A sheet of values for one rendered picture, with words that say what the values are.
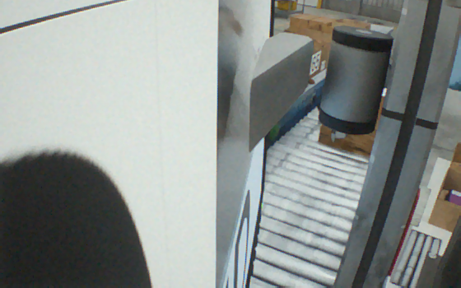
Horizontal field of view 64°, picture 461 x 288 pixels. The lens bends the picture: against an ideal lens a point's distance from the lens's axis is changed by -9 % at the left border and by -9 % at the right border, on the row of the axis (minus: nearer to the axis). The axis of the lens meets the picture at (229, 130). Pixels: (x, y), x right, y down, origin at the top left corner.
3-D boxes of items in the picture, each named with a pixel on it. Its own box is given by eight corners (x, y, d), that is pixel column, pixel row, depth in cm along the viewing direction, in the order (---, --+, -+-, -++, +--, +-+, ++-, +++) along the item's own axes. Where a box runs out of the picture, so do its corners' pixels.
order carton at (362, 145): (381, 161, 162) (391, 123, 155) (316, 141, 175) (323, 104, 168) (396, 133, 194) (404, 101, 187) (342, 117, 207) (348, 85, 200)
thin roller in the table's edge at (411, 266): (407, 287, 94) (426, 234, 116) (400, 285, 95) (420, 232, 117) (404, 293, 95) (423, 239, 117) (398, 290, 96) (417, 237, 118)
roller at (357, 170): (388, 191, 150) (391, 179, 148) (267, 154, 171) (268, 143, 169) (389, 186, 154) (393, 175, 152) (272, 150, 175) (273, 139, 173)
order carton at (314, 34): (325, 69, 245) (329, 42, 238) (281, 59, 257) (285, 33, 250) (340, 59, 277) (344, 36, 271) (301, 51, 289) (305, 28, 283)
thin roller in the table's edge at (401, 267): (398, 284, 96) (418, 231, 118) (391, 281, 97) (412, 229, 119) (395, 289, 97) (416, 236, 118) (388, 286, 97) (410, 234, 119)
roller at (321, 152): (393, 174, 159) (390, 184, 157) (278, 141, 181) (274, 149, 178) (395, 168, 156) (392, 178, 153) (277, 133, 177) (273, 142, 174)
